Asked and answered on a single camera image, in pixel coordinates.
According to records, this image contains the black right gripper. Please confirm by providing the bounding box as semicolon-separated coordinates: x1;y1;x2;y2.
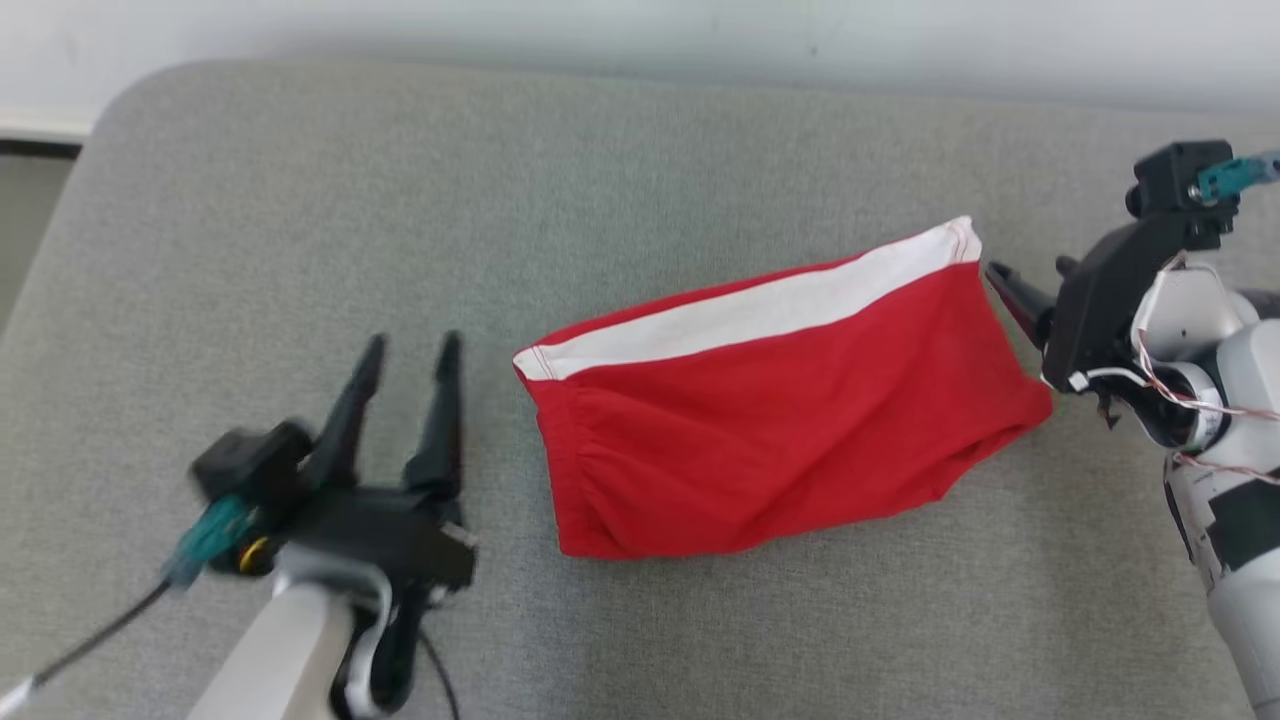
985;215;1241;393

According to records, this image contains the thin red white wire bundle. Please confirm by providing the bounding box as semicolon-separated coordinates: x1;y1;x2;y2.
1135;260;1280;486

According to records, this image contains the red garment with white band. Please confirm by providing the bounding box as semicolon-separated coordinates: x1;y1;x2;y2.
512;215;1056;561

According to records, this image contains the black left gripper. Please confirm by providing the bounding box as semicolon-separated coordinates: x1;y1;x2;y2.
265;330;479;593

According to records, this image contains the right cable with teal plug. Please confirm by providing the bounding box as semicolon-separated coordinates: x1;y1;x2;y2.
1190;150;1280;203

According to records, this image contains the white baseboard strip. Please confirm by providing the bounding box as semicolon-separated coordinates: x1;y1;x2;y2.
0;120;93;161

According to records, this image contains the grey fabric sofa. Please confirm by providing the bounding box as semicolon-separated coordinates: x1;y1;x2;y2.
0;58;1280;720

